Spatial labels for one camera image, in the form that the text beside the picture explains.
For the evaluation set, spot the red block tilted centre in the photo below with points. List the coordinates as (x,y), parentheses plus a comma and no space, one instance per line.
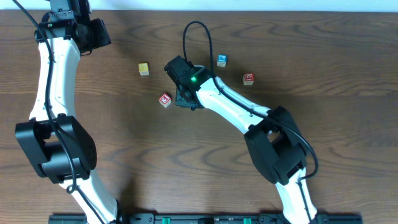
(165,100)

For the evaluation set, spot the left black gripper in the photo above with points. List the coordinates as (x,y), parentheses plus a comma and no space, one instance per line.
(101,35)

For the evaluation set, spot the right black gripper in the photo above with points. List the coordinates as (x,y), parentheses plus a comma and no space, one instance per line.
(183,100)

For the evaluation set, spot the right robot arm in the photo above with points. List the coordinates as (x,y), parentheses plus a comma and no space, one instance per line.
(275,144)

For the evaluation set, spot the blue picture block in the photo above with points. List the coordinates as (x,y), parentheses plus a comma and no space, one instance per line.
(221,60)

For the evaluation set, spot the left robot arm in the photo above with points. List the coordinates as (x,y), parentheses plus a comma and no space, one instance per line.
(55,143)

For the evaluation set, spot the red picture block right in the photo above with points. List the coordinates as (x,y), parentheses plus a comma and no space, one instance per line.
(248,79)

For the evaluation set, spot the yellow block upper left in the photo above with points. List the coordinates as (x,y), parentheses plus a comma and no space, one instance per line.
(143,69)

